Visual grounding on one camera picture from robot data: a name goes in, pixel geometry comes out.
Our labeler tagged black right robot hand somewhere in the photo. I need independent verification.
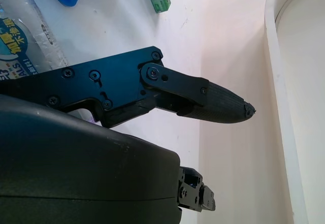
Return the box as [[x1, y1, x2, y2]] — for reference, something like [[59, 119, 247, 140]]
[[0, 46, 256, 224]]

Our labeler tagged white curved frame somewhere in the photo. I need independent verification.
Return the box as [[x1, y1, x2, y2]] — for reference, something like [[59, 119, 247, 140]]
[[264, 0, 325, 224]]

